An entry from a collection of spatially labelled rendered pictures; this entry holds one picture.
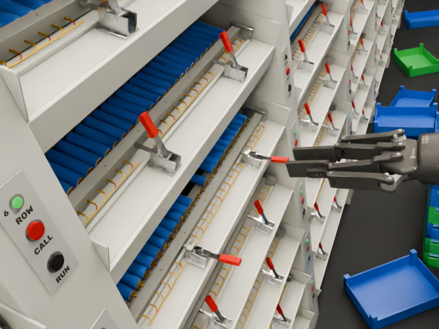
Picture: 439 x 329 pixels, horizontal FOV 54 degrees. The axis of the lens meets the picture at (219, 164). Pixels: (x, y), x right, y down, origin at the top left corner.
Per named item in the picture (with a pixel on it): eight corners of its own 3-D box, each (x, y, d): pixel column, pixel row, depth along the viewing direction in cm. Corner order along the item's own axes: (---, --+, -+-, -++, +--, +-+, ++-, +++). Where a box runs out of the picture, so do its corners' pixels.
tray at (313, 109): (341, 78, 164) (355, 45, 155) (298, 178, 123) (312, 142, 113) (292, 61, 168) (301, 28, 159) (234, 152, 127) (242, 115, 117)
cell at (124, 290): (100, 275, 68) (135, 293, 67) (93, 284, 67) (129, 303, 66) (99, 269, 67) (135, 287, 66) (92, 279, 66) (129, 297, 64)
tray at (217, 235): (281, 140, 105) (291, 109, 98) (158, 375, 63) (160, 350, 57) (206, 111, 109) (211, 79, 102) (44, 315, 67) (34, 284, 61)
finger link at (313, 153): (332, 147, 69) (333, 145, 70) (291, 149, 73) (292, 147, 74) (336, 162, 71) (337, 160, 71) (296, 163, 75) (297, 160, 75)
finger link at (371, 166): (405, 172, 64) (406, 177, 63) (329, 180, 69) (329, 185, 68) (402, 149, 62) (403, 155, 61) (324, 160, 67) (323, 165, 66)
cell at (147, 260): (121, 247, 72) (155, 262, 71) (115, 254, 71) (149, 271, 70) (121, 240, 71) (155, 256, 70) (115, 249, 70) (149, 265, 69)
